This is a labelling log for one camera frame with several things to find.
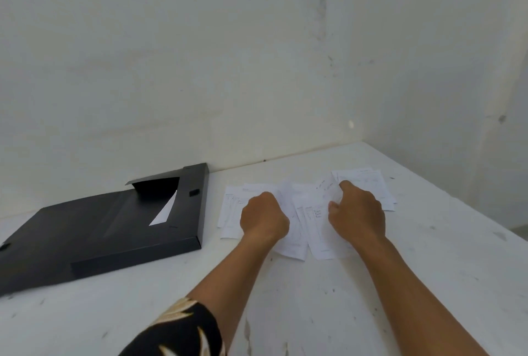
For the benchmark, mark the person's left hand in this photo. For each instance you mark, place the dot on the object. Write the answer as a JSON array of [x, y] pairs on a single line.
[[264, 217]]

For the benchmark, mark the person's right hand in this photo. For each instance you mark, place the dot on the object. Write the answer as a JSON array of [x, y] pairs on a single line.
[[359, 215]]

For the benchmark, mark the black floral shirt sleeve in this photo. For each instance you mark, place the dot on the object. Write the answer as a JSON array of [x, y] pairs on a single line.
[[181, 333]]

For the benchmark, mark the small white printed receipt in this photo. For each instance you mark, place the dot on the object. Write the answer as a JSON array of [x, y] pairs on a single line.
[[326, 186]]

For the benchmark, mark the wide white printed receipt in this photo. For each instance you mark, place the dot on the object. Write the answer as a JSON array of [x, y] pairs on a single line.
[[371, 182]]

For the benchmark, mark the person's right thumb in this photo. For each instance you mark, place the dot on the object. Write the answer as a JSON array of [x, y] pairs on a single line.
[[333, 212]]

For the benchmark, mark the person's left forearm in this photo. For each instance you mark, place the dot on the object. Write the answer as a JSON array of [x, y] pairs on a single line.
[[235, 281]]

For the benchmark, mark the person's left fingers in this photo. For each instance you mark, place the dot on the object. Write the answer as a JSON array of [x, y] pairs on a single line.
[[267, 196]]

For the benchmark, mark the person's right forearm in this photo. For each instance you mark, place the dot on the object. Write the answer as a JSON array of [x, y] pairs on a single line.
[[408, 302]]

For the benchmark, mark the long white printed receipt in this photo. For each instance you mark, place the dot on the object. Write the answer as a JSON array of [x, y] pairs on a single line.
[[319, 236]]

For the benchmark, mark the white paper slip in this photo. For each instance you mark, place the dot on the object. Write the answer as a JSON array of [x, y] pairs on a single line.
[[163, 213]]

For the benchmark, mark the black document file box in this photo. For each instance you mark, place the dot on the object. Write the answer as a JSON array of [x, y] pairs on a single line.
[[103, 228]]

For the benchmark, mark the narrow white printed receipt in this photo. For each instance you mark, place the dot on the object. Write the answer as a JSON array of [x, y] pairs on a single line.
[[229, 213]]

